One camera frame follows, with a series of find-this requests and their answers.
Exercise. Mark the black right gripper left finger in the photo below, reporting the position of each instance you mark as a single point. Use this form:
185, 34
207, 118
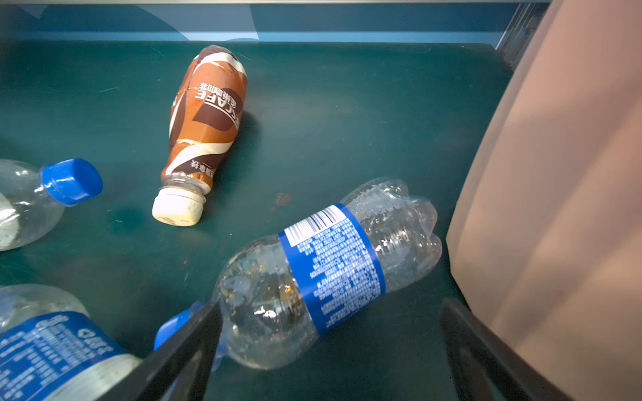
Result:
180, 367

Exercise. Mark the pink plant pot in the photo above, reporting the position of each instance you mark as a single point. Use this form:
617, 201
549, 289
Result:
545, 240

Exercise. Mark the brown coffee bottle white cap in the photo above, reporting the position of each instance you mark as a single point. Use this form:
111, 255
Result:
205, 121

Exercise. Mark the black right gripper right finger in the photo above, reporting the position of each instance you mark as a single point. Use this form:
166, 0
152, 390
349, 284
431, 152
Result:
482, 366

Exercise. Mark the clear bottle blue cap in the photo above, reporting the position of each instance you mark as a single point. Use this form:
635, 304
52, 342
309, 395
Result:
33, 199

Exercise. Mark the aluminium frame rail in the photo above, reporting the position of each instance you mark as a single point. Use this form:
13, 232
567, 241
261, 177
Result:
519, 32

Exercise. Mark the clear bottle blue text label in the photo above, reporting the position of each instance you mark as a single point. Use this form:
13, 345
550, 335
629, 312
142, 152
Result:
281, 293

